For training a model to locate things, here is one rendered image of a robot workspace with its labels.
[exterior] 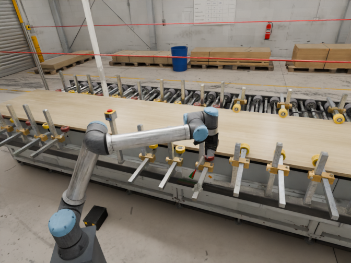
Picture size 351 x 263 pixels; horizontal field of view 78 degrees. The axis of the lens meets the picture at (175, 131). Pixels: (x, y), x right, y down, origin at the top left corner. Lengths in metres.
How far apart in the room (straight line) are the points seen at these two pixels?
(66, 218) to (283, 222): 1.81
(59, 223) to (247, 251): 1.58
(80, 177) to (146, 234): 1.13
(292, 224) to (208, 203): 0.77
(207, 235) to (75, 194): 1.32
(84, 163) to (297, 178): 1.54
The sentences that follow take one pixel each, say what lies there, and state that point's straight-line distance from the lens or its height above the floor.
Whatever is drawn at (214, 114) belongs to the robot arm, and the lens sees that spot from 1.33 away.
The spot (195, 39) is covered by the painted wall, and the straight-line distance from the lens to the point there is 8.73.
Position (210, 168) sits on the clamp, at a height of 0.85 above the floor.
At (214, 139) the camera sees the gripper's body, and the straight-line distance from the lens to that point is 1.43.
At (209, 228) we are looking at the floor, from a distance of 2.38.
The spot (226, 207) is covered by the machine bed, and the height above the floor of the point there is 0.17.
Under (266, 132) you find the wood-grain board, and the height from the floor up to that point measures 0.90.
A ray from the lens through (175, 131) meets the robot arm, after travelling 1.17.
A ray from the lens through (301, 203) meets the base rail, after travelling 1.82.
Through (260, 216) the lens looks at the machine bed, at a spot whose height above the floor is 0.17.
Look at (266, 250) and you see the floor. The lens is 2.36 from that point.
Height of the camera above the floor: 1.95
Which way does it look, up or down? 31 degrees down
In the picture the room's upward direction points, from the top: 3 degrees counter-clockwise
